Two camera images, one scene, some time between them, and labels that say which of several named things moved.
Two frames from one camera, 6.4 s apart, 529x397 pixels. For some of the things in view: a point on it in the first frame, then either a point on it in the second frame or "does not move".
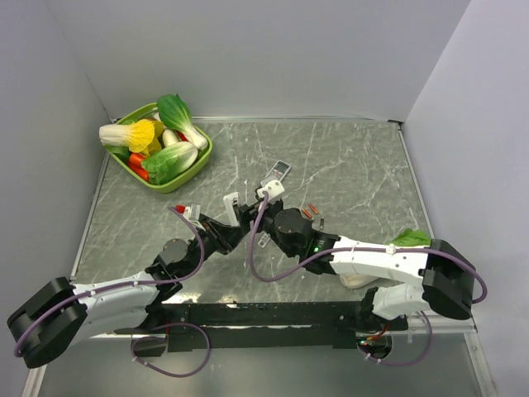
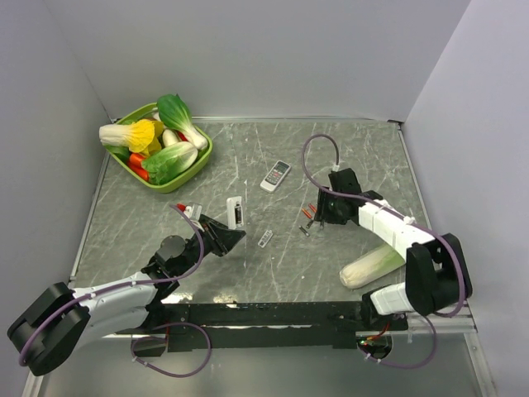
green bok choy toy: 173,110 does not move
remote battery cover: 264,241 does not move
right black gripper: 249,214 -> 322,212
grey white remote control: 278,172 does not move
